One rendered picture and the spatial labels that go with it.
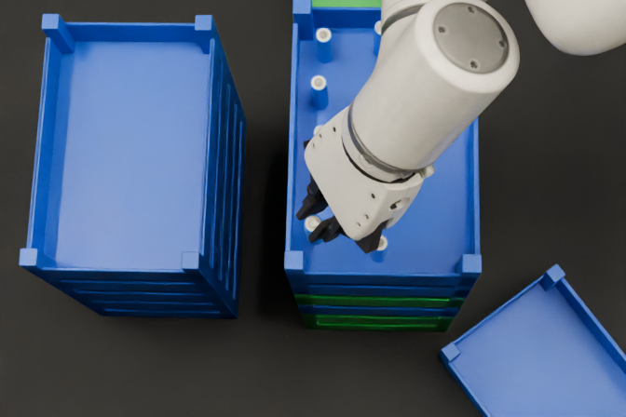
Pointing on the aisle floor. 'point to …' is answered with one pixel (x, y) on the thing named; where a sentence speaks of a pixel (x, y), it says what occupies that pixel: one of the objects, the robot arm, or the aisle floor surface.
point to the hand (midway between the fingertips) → (322, 215)
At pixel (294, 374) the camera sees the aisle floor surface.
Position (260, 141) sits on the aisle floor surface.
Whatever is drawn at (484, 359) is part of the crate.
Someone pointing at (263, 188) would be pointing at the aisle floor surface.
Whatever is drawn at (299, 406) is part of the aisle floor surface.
